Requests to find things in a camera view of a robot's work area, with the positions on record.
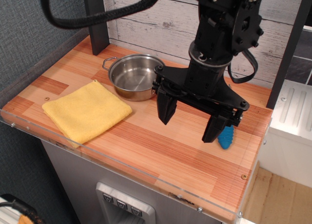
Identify dark vertical post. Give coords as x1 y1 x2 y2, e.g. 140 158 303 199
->
266 0 312 110
84 0 110 56

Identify white toy sink unit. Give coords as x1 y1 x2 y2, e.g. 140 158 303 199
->
257 25 312 186

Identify yellow cloth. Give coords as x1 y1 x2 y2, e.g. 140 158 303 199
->
42 80 132 148

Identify dark vertical post right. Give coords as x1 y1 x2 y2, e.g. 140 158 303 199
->
266 0 312 110

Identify stainless steel pot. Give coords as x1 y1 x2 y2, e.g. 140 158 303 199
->
102 54 165 101

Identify dark vertical post left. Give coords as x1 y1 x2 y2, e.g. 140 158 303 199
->
84 0 110 56

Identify black orange object bottom left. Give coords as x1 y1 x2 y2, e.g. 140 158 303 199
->
0 194 46 224

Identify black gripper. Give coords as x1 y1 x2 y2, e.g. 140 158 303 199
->
153 59 249 143

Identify grey control panel with buttons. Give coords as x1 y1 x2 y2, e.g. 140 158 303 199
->
96 182 156 224

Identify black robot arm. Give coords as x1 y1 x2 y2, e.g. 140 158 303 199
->
153 0 263 143

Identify blue handled fork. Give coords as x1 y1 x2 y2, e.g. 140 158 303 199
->
217 126 234 149

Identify clear acrylic table guard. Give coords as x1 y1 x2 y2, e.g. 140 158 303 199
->
1 110 245 224

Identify black braided cable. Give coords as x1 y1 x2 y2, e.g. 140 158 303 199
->
40 0 159 30

